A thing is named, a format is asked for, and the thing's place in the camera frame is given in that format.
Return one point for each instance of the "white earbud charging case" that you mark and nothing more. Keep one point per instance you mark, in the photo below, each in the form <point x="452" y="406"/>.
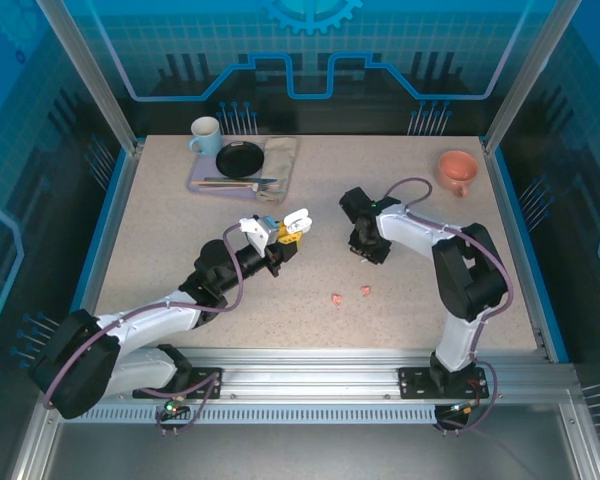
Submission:
<point x="296" y="217"/>

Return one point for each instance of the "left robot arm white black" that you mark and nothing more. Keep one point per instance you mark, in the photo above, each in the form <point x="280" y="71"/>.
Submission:
<point x="145" y="320"/>

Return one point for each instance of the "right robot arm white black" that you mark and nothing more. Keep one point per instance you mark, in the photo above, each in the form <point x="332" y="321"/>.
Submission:
<point x="410" y="225"/>

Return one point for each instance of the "silver fork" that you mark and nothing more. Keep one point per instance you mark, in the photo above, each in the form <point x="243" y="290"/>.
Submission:
<point x="260" y="187"/>

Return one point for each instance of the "dark table knife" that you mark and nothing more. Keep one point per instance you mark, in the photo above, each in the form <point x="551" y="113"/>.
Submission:
<point x="240" y="180"/>

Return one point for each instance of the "folded grey cloth napkin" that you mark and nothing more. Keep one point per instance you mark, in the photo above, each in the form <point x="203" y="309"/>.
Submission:
<point x="280" y="160"/>

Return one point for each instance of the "small black plate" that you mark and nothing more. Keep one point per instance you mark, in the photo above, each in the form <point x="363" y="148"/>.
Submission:
<point x="240" y="157"/>

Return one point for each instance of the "orange ceramic cup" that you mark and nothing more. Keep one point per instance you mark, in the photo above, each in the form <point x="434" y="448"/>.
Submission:
<point x="457" y="172"/>

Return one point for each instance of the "light blue mug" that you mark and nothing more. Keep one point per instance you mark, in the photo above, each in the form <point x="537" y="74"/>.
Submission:
<point x="210" y="145"/>

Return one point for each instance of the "small connector with LED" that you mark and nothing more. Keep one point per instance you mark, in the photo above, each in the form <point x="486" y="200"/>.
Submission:
<point x="172" y="407"/>
<point x="460" y="407"/>

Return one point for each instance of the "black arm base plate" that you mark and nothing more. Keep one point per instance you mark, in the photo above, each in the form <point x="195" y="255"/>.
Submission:
<point x="415" y="382"/>
<point x="205" y="387"/>

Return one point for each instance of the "aluminium mounting rail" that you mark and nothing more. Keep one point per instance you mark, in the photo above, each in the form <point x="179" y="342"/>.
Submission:
<point x="305" y="380"/>

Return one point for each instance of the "aluminium frame post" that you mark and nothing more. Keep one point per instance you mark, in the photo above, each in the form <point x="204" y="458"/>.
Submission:
<point x="525" y="75"/>
<point x="87" y="75"/>

